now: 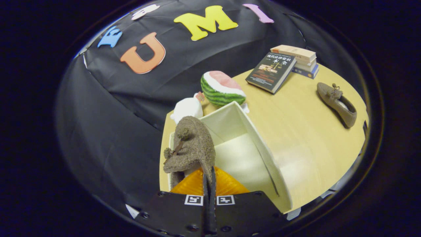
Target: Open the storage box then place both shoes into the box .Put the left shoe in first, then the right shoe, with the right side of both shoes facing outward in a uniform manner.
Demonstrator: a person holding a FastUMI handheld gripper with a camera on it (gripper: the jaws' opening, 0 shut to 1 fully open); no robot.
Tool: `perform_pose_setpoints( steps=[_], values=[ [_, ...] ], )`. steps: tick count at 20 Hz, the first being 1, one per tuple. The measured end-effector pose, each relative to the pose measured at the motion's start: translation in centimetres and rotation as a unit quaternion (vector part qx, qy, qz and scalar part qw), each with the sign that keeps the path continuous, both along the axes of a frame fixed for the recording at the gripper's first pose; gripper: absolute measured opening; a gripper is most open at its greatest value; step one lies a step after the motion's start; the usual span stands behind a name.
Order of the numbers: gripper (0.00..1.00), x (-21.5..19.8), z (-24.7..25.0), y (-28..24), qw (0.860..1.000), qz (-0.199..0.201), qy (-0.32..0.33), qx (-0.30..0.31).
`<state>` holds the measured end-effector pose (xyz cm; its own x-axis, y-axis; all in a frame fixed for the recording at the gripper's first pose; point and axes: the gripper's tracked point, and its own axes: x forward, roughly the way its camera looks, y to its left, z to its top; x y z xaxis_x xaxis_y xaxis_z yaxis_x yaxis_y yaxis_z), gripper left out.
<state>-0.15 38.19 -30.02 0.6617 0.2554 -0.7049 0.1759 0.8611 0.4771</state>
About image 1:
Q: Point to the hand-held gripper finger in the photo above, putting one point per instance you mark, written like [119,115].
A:
[206,217]
[213,217]

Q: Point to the grey fabric storage box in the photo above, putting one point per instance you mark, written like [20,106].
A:
[243,158]

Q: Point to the brown fuzzy shoe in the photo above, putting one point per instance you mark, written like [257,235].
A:
[194,144]
[338,103]

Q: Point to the white paper card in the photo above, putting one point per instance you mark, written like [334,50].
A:
[132,211]

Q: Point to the white plush toy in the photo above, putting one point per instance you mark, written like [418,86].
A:
[187,108]

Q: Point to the watermelon slice plush toy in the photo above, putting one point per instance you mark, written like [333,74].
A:
[222,89]

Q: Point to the black paperback book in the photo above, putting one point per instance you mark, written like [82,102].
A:
[271,70]

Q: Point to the blue book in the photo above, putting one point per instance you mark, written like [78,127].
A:
[307,73]

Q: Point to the beige book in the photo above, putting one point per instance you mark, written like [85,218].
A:
[294,52]

